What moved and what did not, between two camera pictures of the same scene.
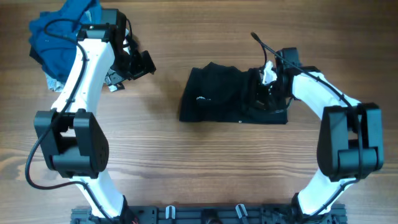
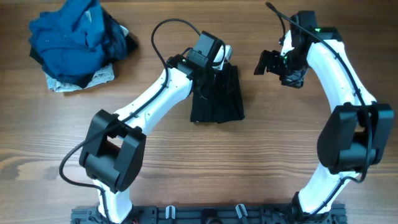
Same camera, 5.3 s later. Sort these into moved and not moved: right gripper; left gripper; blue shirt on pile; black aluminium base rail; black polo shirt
Moved: left gripper; black polo shirt; right gripper
Not moved: black aluminium base rail; blue shirt on pile
